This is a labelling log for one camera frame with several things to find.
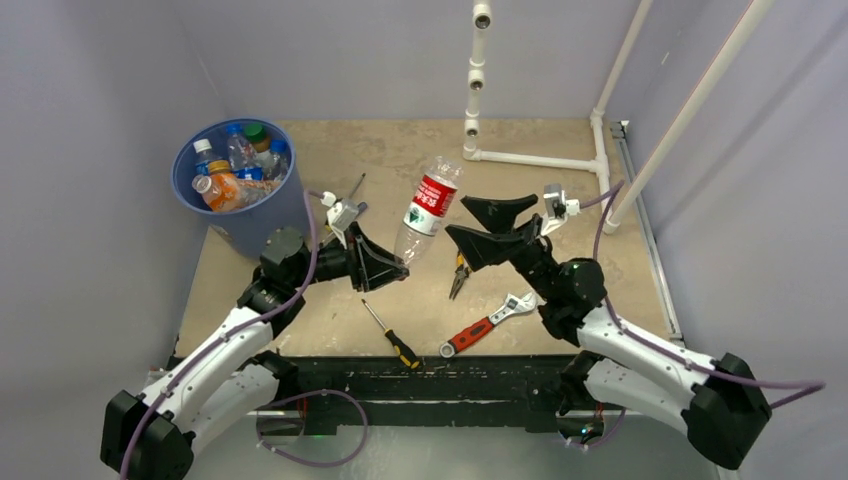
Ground orange juice bottle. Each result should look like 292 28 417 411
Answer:
207 160 235 179

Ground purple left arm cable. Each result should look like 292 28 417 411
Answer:
117 190 329 480

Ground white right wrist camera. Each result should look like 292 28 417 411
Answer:
540 183 581 236

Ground purple cable loop below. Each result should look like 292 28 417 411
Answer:
254 389 369 468

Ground white pvc pipe frame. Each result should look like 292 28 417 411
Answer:
461 0 776 235

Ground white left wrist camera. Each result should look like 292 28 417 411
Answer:
321 191 368 246

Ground green cap clear bottle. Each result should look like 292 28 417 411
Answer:
244 123 273 169

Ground blue label bottle back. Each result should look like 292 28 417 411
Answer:
192 138 221 175

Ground red label clear bottle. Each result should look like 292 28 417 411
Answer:
393 156 463 267

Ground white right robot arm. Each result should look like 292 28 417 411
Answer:
446 195 772 470

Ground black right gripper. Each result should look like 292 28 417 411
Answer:
447 195 558 302

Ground yellow black screwdriver back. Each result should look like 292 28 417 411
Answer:
348 172 366 199

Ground yellow black screwdriver front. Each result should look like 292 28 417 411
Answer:
361 299 421 370

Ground yellow black screwdriver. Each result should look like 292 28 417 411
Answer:
348 172 366 199
361 299 421 370

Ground crushed orange label bottle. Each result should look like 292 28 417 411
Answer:
191 173 281 213

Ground pepsi label clear bottle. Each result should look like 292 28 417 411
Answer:
226 123 263 180

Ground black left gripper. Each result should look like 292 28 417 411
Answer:
289 221 407 291

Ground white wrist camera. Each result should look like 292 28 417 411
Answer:
540 183 581 236
321 191 368 246

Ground blue plastic bin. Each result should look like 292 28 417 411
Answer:
170 117 310 258

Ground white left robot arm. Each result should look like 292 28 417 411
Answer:
99 223 409 479

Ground yellow handled pliers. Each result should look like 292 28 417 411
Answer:
449 252 471 300

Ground aluminium side rail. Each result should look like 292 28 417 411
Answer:
609 121 685 345

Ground blue label bottle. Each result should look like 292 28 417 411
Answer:
264 139 289 180
192 138 221 175

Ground red handled adjustable wrench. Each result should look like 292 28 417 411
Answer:
439 292 538 358

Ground black table front rail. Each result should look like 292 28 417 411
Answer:
165 356 598 435

